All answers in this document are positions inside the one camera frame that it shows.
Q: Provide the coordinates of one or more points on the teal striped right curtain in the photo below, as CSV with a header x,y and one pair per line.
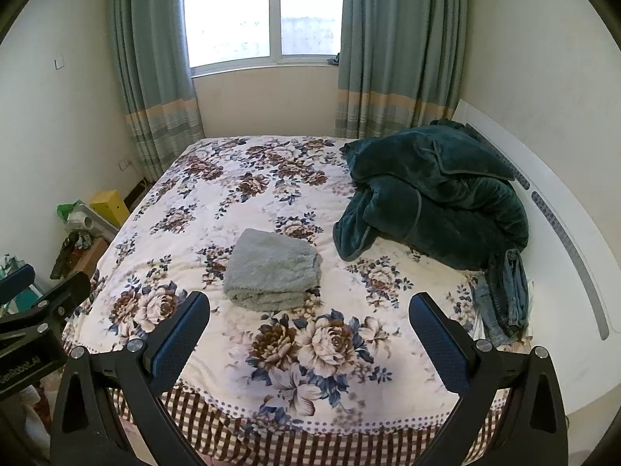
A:
x,y
400,66

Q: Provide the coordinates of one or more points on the white plastic container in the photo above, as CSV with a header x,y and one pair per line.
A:
x,y
82,217

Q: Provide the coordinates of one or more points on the teal striped curtain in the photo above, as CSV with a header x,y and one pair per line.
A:
x,y
400,66
161,110

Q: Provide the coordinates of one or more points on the wooden nightstand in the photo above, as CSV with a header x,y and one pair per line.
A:
x,y
87,260

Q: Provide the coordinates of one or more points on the blue denim jeans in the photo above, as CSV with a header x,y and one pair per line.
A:
x,y
501,298

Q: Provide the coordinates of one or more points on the white wall socket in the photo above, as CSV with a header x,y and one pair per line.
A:
x,y
124,164

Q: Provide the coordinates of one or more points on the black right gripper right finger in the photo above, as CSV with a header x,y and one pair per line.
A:
x,y
532,428

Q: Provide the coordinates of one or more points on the dark green velvet blanket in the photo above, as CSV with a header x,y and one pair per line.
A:
x,y
437,189

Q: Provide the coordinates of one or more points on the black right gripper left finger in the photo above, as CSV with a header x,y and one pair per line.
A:
x,y
86,426

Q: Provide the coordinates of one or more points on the yellow box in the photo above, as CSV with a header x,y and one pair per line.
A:
x,y
109,205

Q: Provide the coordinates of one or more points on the teal striped left curtain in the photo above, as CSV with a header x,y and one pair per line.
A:
x,y
161,110

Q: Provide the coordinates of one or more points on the green plastic bag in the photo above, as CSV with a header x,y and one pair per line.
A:
x,y
63,211

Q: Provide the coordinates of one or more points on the grey fluffy fleece pants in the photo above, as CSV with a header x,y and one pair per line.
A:
x,y
270,272

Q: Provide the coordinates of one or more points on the floral fleece bed blanket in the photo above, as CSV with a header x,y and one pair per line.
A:
x,y
341,380

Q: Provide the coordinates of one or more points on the white wall switch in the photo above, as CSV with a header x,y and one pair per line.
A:
x,y
59,63

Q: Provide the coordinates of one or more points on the white framed window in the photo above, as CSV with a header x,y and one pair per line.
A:
x,y
232,35

